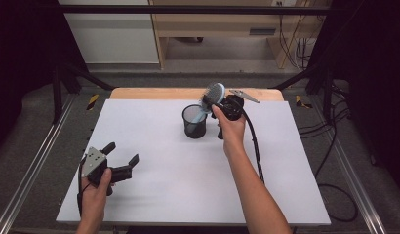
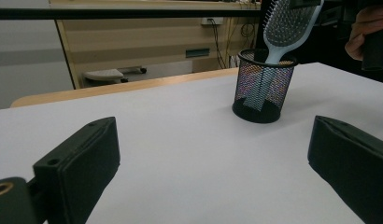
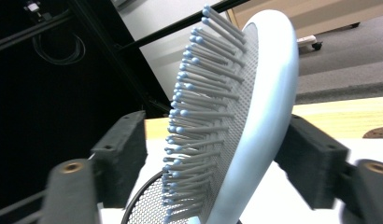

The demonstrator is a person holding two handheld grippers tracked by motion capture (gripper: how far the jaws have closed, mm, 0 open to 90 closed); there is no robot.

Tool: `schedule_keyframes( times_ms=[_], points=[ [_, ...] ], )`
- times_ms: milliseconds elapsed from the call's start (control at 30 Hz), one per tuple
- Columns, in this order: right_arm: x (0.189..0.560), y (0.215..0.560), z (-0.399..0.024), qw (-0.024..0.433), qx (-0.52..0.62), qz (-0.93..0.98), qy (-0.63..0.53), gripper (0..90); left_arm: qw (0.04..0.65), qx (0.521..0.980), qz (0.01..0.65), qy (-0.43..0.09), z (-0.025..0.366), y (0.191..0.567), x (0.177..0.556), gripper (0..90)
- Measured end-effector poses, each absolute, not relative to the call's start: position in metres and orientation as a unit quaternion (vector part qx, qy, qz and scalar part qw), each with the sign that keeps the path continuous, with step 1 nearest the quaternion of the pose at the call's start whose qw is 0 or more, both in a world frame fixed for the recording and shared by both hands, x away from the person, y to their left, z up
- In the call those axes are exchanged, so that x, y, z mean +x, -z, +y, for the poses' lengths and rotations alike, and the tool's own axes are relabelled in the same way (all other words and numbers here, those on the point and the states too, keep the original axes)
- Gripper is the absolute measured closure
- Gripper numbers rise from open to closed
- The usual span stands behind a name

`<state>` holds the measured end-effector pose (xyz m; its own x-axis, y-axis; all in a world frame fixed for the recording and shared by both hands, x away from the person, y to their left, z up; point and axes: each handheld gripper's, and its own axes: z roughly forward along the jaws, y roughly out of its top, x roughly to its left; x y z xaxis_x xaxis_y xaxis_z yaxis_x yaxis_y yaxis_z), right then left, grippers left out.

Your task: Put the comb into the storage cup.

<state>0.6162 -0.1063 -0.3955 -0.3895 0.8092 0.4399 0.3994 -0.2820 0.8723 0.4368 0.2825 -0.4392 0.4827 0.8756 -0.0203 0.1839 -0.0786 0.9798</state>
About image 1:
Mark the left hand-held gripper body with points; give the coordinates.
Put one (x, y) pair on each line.
(94, 162)

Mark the light blue hairbrush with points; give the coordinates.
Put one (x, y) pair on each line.
(211, 96)

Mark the black mesh pen holder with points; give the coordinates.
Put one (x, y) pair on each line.
(194, 125)

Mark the person's right hand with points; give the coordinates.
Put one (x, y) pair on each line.
(232, 133)

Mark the person's left hand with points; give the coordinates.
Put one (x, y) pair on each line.
(94, 201)

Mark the left yellow clamp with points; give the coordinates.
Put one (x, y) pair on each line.
(92, 102)

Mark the yellow clamp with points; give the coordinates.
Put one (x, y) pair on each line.
(301, 102)
(92, 102)

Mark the white table board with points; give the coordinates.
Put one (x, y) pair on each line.
(175, 188)

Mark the wooden table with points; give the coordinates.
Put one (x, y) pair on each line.
(155, 93)

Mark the wooden desk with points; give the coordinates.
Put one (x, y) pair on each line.
(217, 27)

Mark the black metal stand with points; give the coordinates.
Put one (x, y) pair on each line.
(58, 91)
(325, 87)

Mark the right yellow clamp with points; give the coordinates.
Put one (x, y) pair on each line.
(301, 102)

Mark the white cabinet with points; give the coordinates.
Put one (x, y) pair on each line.
(113, 39)

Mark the black curtain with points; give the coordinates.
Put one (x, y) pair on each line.
(22, 58)
(373, 81)

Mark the aluminium rail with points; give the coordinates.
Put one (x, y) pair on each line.
(354, 182)
(32, 162)

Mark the black horizontal frame bar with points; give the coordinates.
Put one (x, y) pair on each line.
(188, 9)

